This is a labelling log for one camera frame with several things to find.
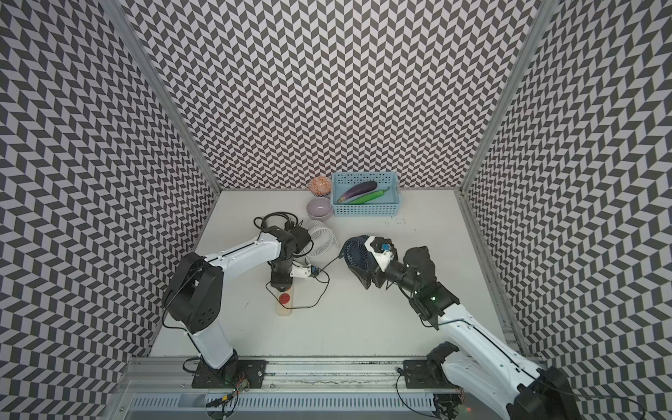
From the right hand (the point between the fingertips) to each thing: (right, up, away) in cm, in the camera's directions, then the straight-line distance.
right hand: (361, 257), depth 75 cm
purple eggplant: (0, +23, +38) cm, 45 cm away
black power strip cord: (-28, +8, +30) cm, 42 cm away
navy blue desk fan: (+1, -4, +14) cm, 15 cm away
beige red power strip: (-24, -15, +10) cm, 30 cm away
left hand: (-28, -11, +13) cm, 32 cm away
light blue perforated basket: (+14, +17, +43) cm, 48 cm away
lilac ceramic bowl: (-16, +15, +32) cm, 38 cm away
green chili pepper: (+5, +19, +37) cm, 42 cm away
